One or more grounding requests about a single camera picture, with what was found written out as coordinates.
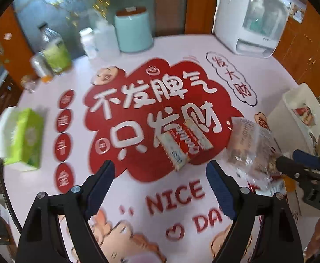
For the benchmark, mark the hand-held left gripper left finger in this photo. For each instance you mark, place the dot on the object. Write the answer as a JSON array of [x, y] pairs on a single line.
[[99, 189]]

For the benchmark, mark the mint green canister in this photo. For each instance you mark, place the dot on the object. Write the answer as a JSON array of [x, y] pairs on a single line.
[[132, 33]]

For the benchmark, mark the small white plastic bottle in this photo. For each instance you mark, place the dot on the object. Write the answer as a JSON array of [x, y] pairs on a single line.
[[88, 43]]

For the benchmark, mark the red and white snack packet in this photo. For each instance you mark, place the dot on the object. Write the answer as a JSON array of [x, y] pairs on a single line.
[[184, 142]]

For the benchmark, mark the green tissue box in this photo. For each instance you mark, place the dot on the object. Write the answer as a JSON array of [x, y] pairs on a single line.
[[25, 137]]

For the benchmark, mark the small jar with orange contents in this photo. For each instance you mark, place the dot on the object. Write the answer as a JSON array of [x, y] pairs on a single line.
[[40, 68]]

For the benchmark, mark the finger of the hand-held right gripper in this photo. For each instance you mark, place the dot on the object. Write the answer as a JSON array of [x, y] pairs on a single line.
[[306, 157], [292, 167]]

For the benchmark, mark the wooden door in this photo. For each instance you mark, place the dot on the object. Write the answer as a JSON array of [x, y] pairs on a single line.
[[201, 5]]

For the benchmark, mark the wooden cabinet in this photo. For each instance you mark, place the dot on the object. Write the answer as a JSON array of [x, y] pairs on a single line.
[[310, 54]]

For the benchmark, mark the white plastic storage bin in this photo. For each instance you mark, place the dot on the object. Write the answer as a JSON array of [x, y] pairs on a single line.
[[280, 109]]

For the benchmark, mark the small clear glass jar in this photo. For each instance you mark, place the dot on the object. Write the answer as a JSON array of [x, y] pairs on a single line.
[[28, 83]]

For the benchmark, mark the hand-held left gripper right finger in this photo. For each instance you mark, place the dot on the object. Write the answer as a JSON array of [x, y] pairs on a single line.
[[220, 186]]

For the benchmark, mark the glass bottle with green label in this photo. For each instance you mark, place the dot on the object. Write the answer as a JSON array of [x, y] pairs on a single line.
[[55, 54]]

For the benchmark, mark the clear packet of brown crackers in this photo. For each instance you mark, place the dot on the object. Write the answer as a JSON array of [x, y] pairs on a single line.
[[250, 148]]

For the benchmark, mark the red and black snack packet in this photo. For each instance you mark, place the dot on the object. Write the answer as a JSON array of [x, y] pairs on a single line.
[[305, 115]]

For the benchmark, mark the large white plastic bottle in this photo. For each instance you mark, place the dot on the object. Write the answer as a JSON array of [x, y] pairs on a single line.
[[106, 41]]

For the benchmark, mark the white cabinet with clear door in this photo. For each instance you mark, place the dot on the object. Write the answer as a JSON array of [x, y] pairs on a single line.
[[239, 13]]

